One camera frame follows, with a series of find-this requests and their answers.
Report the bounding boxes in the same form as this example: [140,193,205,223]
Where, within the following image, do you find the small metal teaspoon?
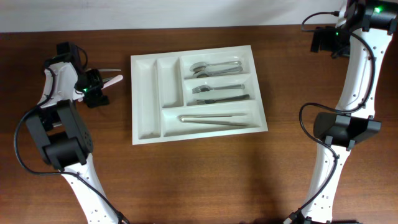
[102,77,115,83]
[85,68,122,72]

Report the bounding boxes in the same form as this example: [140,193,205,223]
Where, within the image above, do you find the white plastic knife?
[102,75,124,89]

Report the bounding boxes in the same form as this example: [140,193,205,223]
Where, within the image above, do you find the metal kitchen tongs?
[178,113,249,127]

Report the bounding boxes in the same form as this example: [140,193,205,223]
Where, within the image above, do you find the metal fork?
[196,94,250,105]
[192,84,245,94]

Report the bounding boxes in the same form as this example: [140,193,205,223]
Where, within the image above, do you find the large metal spoon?
[190,60,242,72]
[193,66,243,78]

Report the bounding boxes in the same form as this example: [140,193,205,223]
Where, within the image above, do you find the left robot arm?
[21,42,129,223]

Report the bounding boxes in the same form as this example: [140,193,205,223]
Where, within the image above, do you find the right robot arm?
[285,1,397,223]

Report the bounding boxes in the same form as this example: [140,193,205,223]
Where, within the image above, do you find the white plastic cutlery tray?
[131,45,268,145]

